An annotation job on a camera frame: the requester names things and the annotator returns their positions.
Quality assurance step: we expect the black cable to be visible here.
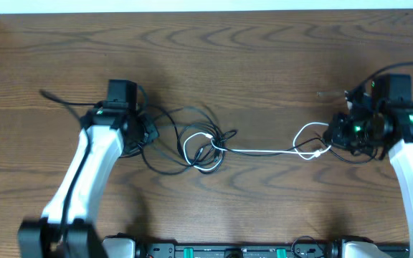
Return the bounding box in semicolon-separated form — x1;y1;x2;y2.
120;85;379;176

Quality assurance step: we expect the white cable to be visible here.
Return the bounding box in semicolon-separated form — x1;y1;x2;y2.
182;122;333;172

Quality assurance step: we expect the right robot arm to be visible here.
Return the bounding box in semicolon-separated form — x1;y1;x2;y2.
323;74;413;257

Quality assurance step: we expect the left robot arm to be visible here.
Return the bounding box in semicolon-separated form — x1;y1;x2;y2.
17;102;159;257

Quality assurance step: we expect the clear tape strip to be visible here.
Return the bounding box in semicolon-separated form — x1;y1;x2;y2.
316;91;346;97

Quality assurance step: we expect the left camera cable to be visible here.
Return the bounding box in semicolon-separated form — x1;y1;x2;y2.
38;89;102;234

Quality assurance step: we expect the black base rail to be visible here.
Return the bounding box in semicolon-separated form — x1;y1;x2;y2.
102;234;410;258

